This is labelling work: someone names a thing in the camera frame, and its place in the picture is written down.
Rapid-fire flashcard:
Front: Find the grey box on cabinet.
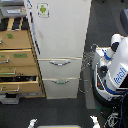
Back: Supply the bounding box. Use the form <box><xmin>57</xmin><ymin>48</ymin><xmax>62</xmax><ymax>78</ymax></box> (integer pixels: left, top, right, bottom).
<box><xmin>0</xmin><ymin>6</ymin><xmax>26</xmax><ymax>17</ymax></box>

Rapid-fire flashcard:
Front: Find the wooden drawer cabinet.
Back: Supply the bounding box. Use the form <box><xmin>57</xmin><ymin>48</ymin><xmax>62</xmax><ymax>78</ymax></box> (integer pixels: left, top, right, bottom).
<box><xmin>0</xmin><ymin>17</ymin><xmax>45</xmax><ymax>97</ymax></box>

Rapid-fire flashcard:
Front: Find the white fridge door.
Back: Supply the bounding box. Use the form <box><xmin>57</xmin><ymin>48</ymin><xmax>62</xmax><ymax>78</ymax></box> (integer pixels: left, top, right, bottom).
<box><xmin>24</xmin><ymin>0</ymin><xmax>91</xmax><ymax>59</ymax></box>

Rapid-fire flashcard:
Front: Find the bottom fridge drawer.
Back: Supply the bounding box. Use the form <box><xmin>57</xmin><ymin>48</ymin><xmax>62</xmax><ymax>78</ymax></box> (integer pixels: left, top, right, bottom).
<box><xmin>43</xmin><ymin>79</ymin><xmax>79</xmax><ymax>99</ymax></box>

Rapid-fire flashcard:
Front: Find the fridge drawer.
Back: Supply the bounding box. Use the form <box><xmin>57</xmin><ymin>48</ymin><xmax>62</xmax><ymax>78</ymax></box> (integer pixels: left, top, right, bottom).
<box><xmin>43</xmin><ymin>79</ymin><xmax>79</xmax><ymax>99</ymax></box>
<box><xmin>38</xmin><ymin>59</ymin><xmax>82</xmax><ymax>79</ymax></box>

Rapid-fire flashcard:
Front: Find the coiled grey cable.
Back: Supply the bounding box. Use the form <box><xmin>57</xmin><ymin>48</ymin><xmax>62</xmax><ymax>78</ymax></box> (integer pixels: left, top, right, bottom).
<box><xmin>78</xmin><ymin>43</ymin><xmax>100</xmax><ymax>94</ymax></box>

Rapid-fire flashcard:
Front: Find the green sticker on fridge door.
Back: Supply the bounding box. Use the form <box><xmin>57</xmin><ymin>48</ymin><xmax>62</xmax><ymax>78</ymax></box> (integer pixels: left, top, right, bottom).
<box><xmin>37</xmin><ymin>3</ymin><xmax>49</xmax><ymax>18</ymax></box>

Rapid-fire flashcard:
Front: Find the white gripper tip lower left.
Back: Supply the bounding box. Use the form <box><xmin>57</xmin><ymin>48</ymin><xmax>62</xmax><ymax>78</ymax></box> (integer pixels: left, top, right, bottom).
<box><xmin>28</xmin><ymin>119</ymin><xmax>38</xmax><ymax>128</ymax></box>

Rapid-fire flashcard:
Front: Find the white refrigerator cabinet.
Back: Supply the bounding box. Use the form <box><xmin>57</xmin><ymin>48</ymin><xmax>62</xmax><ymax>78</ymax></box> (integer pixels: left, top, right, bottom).
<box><xmin>23</xmin><ymin>0</ymin><xmax>91</xmax><ymax>99</ymax></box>

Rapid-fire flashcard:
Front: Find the middle fridge drawer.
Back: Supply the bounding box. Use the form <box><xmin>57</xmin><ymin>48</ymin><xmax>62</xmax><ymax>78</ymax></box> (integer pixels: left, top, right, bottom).
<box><xmin>38</xmin><ymin>59</ymin><xmax>82</xmax><ymax>79</ymax></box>

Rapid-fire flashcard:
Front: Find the white blue mobile robot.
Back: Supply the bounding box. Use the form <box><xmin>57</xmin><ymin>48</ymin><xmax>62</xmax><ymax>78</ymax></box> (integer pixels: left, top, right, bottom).
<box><xmin>92</xmin><ymin>34</ymin><xmax>128</xmax><ymax>106</ymax></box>

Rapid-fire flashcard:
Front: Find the white gripper tip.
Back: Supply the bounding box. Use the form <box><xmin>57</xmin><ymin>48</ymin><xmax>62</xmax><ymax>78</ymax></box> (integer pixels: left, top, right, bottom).
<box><xmin>28</xmin><ymin>119</ymin><xmax>38</xmax><ymax>128</ymax></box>
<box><xmin>90</xmin><ymin>116</ymin><xmax>101</xmax><ymax>128</ymax></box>

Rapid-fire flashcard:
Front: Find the bottom open wooden drawer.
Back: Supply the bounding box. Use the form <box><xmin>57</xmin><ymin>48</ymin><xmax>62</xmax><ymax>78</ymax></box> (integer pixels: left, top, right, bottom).
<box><xmin>0</xmin><ymin>76</ymin><xmax>40</xmax><ymax>93</ymax></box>

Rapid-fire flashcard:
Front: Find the white gripper tip lower right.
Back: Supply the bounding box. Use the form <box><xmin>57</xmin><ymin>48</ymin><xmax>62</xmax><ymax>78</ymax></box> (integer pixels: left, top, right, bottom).
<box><xmin>90</xmin><ymin>116</ymin><xmax>101</xmax><ymax>128</ymax></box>

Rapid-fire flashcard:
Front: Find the top wooden drawer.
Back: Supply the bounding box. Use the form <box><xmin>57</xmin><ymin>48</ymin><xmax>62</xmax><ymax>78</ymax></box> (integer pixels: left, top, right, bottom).
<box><xmin>0</xmin><ymin>30</ymin><xmax>31</xmax><ymax>49</ymax></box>

